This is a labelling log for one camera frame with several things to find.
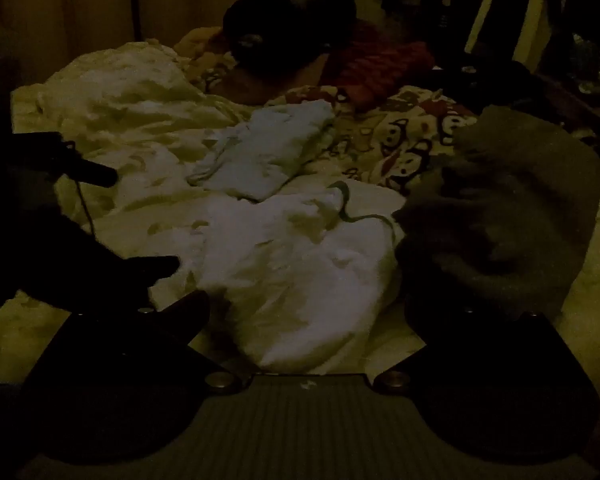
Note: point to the red knit cloth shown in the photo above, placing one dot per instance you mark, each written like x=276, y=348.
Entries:
x=380, y=67

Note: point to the orange cloth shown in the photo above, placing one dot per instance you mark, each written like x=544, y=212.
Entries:
x=200, y=42

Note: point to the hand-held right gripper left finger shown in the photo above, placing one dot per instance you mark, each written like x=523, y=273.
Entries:
x=192, y=307

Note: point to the light blue folded cloth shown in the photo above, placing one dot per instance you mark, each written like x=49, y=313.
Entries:
x=275, y=150

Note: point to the pink cloth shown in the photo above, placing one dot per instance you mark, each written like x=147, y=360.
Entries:
x=270, y=80

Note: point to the beige curtain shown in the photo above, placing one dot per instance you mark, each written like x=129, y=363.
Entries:
x=80, y=5

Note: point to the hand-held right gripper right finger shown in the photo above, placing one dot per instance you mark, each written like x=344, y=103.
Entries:
x=430, y=330

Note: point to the white garment with green trim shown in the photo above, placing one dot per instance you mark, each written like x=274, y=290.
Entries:
x=300, y=270

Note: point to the grey cloth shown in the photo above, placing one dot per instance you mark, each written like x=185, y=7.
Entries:
x=505, y=210

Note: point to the dark cloth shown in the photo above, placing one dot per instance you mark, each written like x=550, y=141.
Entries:
x=485, y=80

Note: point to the black cloth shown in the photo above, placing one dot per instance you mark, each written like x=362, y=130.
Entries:
x=285, y=30

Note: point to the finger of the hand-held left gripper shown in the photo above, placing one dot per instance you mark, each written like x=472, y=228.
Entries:
x=155, y=269
x=97, y=174

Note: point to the printed blanket with cartoon figures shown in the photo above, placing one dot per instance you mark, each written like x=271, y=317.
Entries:
x=395, y=135

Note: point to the cream floral blanket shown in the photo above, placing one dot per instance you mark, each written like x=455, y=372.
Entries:
x=130, y=110

